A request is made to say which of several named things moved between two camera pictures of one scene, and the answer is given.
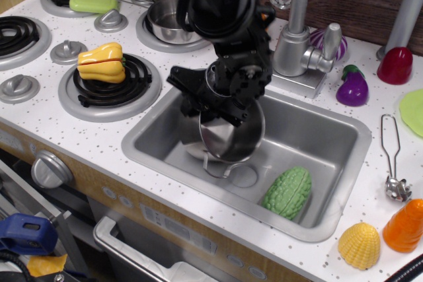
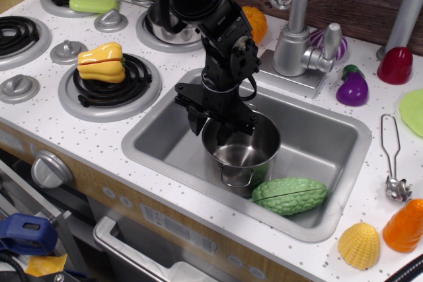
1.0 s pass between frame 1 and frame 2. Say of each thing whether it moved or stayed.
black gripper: moved
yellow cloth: stayed
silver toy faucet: stayed
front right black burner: stayed
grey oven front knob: stayed
